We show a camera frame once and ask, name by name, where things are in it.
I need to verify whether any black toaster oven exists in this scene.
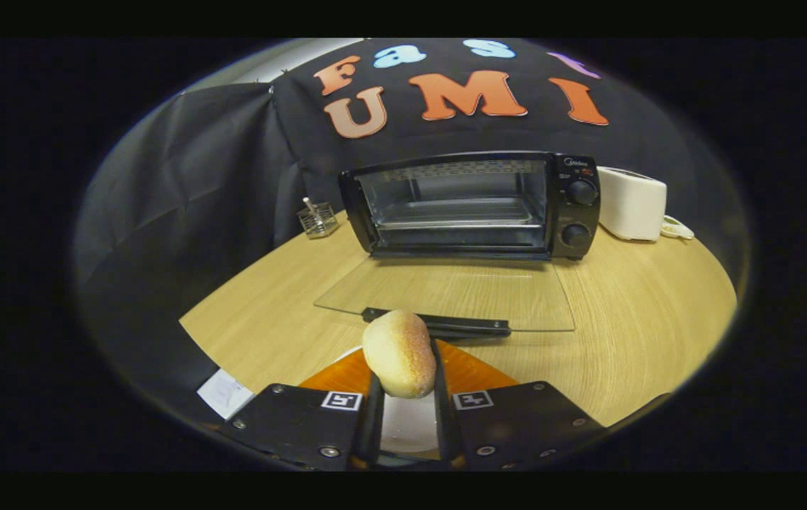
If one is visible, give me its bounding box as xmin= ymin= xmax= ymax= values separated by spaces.
xmin=313 ymin=151 xmax=601 ymax=339

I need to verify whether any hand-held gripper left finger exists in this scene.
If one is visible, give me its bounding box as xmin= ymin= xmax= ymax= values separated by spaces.
xmin=222 ymin=344 xmax=386 ymax=472

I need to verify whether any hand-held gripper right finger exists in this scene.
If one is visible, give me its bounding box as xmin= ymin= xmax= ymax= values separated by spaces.
xmin=431 ymin=339 xmax=606 ymax=472

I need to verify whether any white paper note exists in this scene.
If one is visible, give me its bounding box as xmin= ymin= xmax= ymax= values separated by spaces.
xmin=196 ymin=368 xmax=256 ymax=420

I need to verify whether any wire mesh utensil holder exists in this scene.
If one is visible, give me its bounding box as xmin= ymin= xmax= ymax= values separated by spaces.
xmin=297 ymin=197 xmax=340 ymax=239

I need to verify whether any round bread doughnut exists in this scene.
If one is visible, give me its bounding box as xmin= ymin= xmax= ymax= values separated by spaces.
xmin=362 ymin=309 xmax=438 ymax=400

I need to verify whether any white plate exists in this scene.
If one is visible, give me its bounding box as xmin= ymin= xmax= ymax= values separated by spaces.
xmin=329 ymin=345 xmax=441 ymax=458

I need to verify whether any white pop-up toaster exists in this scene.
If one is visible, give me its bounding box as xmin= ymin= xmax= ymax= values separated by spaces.
xmin=597 ymin=166 xmax=667 ymax=242

